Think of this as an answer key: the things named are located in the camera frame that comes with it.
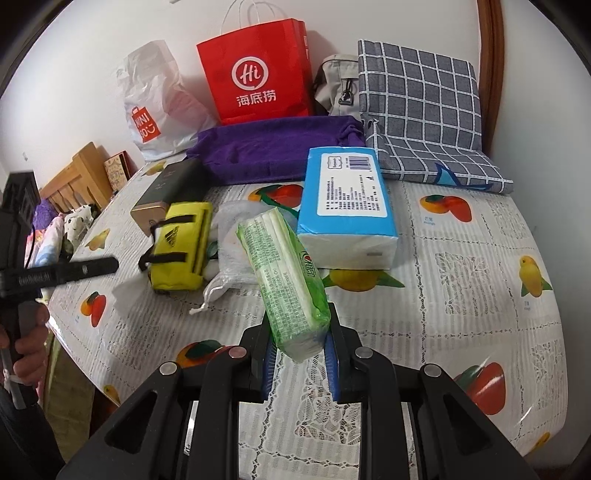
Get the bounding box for grey fabric bag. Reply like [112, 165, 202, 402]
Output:
[313, 54, 362, 118]

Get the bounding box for person's left hand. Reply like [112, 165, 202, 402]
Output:
[0, 302, 52, 391]

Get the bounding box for clear plastic bag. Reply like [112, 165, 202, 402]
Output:
[210, 199, 301, 252]

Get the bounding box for red paper bag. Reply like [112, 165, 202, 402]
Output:
[196, 0, 311, 126]

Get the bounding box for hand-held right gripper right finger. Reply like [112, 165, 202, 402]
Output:
[323, 302, 541, 480]

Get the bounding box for white plastic shopping bag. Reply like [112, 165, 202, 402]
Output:
[115, 39, 218, 162]

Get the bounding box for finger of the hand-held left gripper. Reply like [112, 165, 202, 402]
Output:
[44, 257, 120, 289]

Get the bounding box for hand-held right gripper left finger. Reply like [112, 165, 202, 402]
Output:
[55, 316, 280, 480]

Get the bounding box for green tissue pack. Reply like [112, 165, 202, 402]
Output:
[236, 206, 332, 361]

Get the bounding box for small decorated box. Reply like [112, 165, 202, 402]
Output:
[104, 151, 134, 190]

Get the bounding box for person's left forearm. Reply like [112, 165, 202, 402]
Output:
[0, 383, 68, 480]

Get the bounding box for dark box with gold end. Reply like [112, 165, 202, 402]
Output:
[130, 161, 201, 237]

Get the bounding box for wooden door frame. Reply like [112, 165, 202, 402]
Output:
[478, 0, 505, 155]

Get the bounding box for blue tissue pack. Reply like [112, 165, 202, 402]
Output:
[295, 147, 400, 271]

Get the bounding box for grey checked pillow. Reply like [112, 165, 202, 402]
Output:
[358, 39, 514, 195]

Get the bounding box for floral bedding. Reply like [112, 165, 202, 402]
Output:
[25, 198, 65, 268]

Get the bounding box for fruit print tablecloth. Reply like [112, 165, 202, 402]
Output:
[46, 159, 566, 480]

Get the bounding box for white mesh drawstring pouch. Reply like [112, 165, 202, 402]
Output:
[189, 249, 264, 315]

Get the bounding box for purple cloth bag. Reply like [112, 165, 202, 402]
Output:
[186, 115, 365, 186]

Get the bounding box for white spotted plush toy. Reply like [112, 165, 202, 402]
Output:
[62, 203, 100, 257]

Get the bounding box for yellow pouch with black straps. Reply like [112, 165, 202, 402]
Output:
[139, 202, 214, 292]

